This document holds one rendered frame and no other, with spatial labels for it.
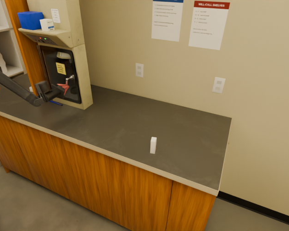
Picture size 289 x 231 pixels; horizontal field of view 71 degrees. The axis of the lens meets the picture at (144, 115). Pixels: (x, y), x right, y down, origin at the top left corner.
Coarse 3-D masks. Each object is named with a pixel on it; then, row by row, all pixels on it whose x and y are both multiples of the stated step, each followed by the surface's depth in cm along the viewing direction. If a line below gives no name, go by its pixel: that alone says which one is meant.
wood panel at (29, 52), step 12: (12, 0) 124; (24, 0) 130; (12, 12) 125; (12, 24) 129; (24, 36) 136; (24, 48) 138; (36, 48) 146; (24, 60) 142; (36, 60) 149; (36, 72) 151
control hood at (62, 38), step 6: (24, 30) 124; (30, 30) 122; (36, 30) 122; (54, 30) 123; (60, 30) 123; (66, 30) 124; (42, 36) 123; (48, 36) 120; (54, 36) 117; (60, 36) 117; (66, 36) 121; (54, 42) 126; (60, 42) 123; (66, 42) 122
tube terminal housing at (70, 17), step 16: (32, 0) 124; (48, 0) 119; (64, 0) 115; (48, 16) 125; (64, 16) 120; (80, 16) 128; (80, 32) 131; (64, 48) 132; (80, 48) 135; (80, 64) 138; (80, 80) 142
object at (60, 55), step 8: (40, 48) 140; (48, 48) 137; (56, 48) 134; (48, 56) 141; (56, 56) 138; (64, 56) 134; (72, 56) 131; (48, 64) 145; (64, 64) 138; (72, 64) 135; (48, 72) 149; (56, 72) 145; (72, 72) 138; (56, 80) 150; (64, 80) 146; (72, 80) 142; (72, 88) 146; (72, 96) 151; (80, 96) 148
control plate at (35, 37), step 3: (30, 36) 129; (33, 36) 127; (36, 36) 126; (39, 36) 124; (33, 39) 133; (36, 39) 131; (39, 39) 130; (42, 39) 128; (45, 39) 126; (48, 39) 125; (39, 42) 135; (42, 42) 133; (51, 42) 127
